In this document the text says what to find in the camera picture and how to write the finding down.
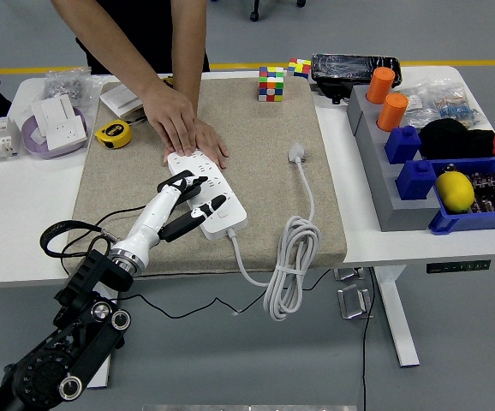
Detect silver metal bracket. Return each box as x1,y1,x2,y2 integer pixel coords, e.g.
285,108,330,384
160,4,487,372
333,266,367,283
337,283,376,320

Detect clear bags of components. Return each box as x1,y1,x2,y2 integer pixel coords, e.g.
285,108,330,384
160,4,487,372
398,80,484,130

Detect yellow lemon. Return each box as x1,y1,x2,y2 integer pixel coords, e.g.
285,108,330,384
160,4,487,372
435,170,476,214

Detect thin black adapter cord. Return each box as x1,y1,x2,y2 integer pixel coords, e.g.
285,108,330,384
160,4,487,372
97,205,333,320

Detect orange cylinder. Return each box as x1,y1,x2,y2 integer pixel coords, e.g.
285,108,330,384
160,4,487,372
367,67,397,105
376,92,410,133

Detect grey-brown mat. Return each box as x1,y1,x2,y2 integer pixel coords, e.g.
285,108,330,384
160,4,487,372
71,77,348,277

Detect white blank switch plate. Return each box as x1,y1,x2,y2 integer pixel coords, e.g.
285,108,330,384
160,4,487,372
32,95,77,130

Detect black office chair base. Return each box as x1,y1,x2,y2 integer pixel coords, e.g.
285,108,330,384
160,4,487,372
249,0,307,22

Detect person's left hand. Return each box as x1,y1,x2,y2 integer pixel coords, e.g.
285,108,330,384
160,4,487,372
164,119,230,170

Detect black table control panel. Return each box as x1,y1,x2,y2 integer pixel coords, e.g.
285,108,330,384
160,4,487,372
426,259,492,275

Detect black plug adapter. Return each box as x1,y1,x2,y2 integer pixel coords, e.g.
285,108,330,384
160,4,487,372
178,179,205,201

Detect person's torso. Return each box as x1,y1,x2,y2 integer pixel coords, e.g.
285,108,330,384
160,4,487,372
75,0,211,74

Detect black floor cable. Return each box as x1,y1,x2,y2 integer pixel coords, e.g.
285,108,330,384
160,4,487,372
361,268,378,411

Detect black pouch with red end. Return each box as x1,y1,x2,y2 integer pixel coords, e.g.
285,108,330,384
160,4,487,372
419,119,495,161

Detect plastic bag of screws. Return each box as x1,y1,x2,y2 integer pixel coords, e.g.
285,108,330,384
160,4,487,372
43,70,104,109

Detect colourful puzzle cube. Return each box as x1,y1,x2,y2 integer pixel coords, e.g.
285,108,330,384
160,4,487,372
286,58,313,81
258,67,286,104

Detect person's right hand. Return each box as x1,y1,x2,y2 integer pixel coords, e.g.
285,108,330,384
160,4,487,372
142,84,198,158

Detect purple bowl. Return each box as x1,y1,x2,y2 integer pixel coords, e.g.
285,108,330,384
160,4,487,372
21,107,88,162

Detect blue plastic bin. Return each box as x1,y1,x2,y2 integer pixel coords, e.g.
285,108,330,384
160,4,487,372
428,156,495,236

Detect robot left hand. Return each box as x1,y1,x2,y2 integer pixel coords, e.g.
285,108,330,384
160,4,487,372
112,169,229,263

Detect blue block with knob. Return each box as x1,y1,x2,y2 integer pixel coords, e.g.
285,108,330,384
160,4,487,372
385,125,423,165
396,159,438,202

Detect white power strip cord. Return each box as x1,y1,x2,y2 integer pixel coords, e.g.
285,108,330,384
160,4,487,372
225,143,324,322

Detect black plastic-wrapped box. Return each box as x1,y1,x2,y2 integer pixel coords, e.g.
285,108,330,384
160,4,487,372
311,53,403,106

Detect white wall socket plate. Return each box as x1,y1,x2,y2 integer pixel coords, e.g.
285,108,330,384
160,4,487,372
43,118,84,152

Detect yellow tape measure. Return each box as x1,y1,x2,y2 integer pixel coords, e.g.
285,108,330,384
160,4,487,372
93,120,133,150

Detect grey stepped block holder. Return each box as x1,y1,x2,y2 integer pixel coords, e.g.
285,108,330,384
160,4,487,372
346,84,443,233

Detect white wall switch panel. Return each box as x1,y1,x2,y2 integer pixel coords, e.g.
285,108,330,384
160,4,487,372
99,82,148,120

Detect white power strip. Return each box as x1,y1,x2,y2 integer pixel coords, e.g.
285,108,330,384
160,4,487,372
165,150,248,241

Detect dark capacitors pile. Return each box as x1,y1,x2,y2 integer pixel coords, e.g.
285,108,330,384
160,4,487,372
467,170,495,214

